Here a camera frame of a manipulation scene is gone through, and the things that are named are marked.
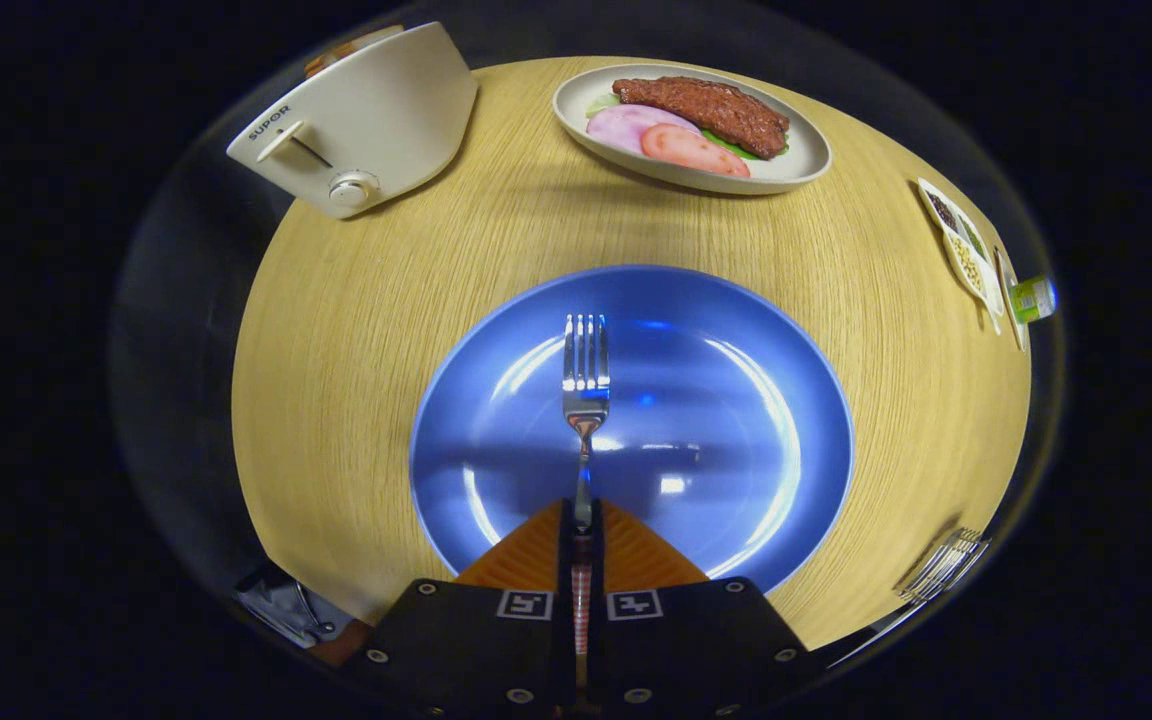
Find toasted bread slice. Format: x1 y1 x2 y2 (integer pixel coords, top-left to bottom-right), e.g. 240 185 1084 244
303 24 405 79

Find brown meat piece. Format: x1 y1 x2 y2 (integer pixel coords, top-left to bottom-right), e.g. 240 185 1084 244
612 76 792 161

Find blue round plate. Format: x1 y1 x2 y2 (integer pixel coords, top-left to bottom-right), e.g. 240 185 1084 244
409 264 855 596

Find grey fabric item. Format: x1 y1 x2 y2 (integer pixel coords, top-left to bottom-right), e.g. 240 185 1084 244
233 565 357 651

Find small white dish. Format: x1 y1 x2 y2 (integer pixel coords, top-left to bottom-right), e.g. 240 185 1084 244
994 245 1029 353

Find metal wire rack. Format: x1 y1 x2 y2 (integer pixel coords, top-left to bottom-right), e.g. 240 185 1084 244
894 527 992 604

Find pink ham slice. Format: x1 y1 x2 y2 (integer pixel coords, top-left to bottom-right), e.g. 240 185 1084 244
586 103 702 156

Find green label bottle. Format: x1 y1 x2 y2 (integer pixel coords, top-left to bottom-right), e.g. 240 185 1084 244
1008 275 1059 324

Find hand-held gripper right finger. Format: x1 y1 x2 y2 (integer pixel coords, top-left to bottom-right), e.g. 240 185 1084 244
591 498 817 716

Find red sausage slice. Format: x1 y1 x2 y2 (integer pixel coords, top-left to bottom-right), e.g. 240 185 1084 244
640 123 752 178

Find white divided dish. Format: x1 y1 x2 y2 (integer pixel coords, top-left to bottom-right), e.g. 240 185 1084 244
916 177 1007 336

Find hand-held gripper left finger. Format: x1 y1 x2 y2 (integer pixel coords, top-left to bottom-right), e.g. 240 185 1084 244
336 498 577 716

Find white oval plate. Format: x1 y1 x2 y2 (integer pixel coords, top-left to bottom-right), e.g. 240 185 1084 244
552 63 833 196

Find yellow beans pile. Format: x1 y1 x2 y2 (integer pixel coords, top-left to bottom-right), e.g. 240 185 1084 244
948 232 985 296

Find checked handle metal fork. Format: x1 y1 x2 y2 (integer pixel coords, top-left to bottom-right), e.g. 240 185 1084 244
562 313 612 701

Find green lettuce leaf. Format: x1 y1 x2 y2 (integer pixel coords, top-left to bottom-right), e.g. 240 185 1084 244
701 128 792 161

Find white toaster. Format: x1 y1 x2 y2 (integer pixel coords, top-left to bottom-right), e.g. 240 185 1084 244
226 21 479 220

